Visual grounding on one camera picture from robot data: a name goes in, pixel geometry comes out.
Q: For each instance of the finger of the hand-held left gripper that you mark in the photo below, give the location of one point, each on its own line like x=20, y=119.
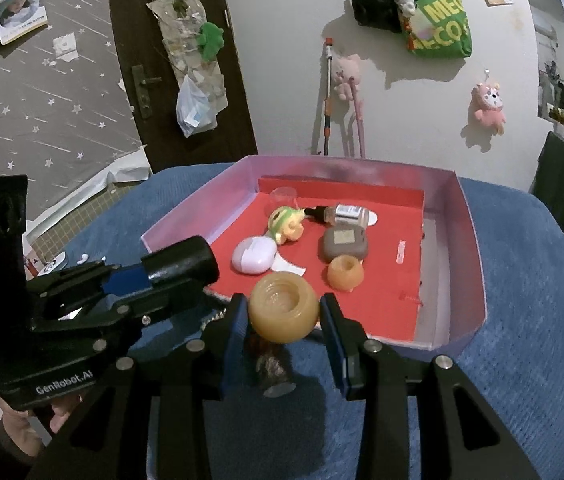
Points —
x=112, y=317
x=72, y=277

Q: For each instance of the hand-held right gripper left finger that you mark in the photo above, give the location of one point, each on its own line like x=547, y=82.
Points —
x=234, y=332

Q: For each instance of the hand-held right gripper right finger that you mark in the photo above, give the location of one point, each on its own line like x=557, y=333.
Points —
x=334, y=345

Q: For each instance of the amber round jar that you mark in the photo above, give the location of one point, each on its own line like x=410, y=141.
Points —
x=344, y=275
x=282, y=322

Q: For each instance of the glitter jar with red lid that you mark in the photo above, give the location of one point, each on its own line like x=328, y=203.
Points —
x=274, y=370

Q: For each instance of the white round case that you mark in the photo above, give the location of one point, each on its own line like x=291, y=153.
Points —
x=252, y=256

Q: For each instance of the black cylinder container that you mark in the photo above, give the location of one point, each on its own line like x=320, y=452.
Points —
x=182, y=265

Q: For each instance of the grey square makeup case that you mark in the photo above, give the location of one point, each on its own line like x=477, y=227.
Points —
x=342, y=245

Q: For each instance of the green yellow toy figure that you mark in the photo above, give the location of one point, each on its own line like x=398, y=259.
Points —
x=286, y=225

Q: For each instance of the purple cardboard box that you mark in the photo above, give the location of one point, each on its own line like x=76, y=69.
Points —
x=457, y=260

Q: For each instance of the person's left hand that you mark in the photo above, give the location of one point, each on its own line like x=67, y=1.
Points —
x=22, y=427

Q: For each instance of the clear plastic cup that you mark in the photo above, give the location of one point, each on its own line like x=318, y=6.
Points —
x=283, y=195

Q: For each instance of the clear plastic bag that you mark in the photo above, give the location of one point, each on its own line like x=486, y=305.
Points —
x=194, y=110

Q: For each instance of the pink stick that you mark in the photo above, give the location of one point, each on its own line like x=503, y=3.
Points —
x=359, y=125

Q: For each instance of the white paper sticker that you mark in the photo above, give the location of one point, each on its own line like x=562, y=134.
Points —
x=65, y=45

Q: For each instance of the white orange stick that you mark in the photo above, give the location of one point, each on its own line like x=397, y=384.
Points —
x=328, y=100

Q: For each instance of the white book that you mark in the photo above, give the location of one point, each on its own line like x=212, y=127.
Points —
x=19, y=15

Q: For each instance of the dark brown door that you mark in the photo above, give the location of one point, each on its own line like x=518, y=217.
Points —
x=127, y=25

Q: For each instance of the clear hanging organizer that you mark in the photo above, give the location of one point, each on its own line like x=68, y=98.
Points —
x=177, y=35

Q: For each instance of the green plush frog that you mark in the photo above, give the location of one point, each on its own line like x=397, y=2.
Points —
x=211, y=40

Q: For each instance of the pink white-faced plush toy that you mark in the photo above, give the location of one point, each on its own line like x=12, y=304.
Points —
x=489, y=105

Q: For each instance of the small dark green figure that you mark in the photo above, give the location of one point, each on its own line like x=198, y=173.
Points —
x=180, y=2

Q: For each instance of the green tote bag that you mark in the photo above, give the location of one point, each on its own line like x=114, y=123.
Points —
x=442, y=27

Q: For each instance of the white plush dog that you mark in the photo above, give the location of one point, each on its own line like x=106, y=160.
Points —
x=404, y=2

